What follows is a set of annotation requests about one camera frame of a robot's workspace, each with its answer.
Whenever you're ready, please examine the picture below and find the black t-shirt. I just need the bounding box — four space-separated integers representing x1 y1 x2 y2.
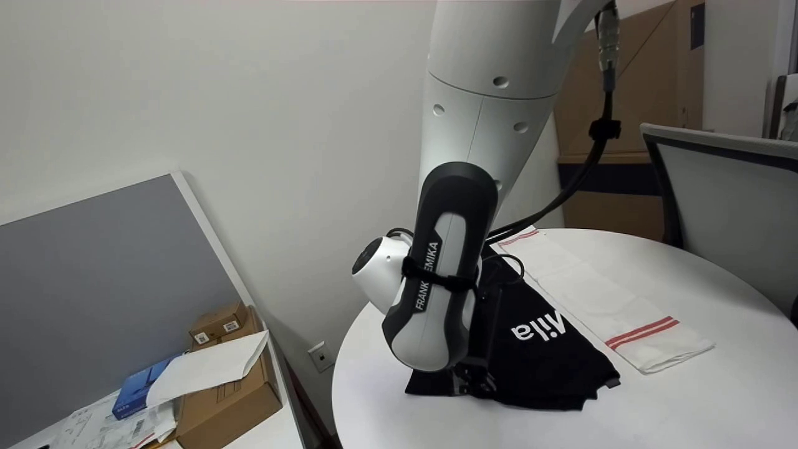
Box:
403 251 620 412

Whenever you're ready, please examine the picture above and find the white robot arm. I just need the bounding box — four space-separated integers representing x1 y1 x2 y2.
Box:
352 0 619 372

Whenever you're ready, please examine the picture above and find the white paper sheet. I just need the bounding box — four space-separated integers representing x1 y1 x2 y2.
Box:
146 331 270 410

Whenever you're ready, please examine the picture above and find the cardboard box on desk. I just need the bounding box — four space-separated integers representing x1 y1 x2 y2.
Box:
176 305 282 449

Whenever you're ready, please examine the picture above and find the grey partition panel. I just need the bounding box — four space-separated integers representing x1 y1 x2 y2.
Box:
0 172 241 449

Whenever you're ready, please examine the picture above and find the brown cardboard boxes background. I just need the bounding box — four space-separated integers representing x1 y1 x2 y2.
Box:
563 0 705 240

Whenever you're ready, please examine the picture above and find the blue object on desk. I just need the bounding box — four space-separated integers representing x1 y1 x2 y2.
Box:
112 360 169 418

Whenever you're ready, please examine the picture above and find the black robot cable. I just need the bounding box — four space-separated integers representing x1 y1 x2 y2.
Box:
484 0 622 248

